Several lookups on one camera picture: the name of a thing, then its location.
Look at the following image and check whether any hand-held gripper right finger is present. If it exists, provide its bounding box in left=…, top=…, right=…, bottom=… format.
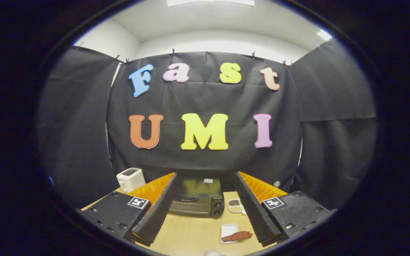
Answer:
left=234, top=171, right=337, bottom=247

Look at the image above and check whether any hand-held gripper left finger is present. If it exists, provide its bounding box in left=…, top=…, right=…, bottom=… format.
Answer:
left=78, top=172, right=178, bottom=247

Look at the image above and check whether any brown meat piece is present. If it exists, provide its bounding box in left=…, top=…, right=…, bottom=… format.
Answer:
left=221, top=231, right=253, bottom=243

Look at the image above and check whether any black toaster oven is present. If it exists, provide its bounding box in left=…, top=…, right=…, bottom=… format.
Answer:
left=168, top=177, right=225, bottom=218

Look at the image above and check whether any white bread toaster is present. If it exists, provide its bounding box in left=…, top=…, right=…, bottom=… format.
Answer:
left=116, top=167, right=146, bottom=193

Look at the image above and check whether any white divided seasoning dish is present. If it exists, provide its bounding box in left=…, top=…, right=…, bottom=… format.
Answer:
left=227, top=198, right=246, bottom=215

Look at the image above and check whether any white rectangular tray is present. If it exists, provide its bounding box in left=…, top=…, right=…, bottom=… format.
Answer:
left=220, top=223, right=238, bottom=245

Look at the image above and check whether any long ceiling light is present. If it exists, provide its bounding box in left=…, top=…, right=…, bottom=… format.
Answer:
left=167, top=0, right=255, bottom=7

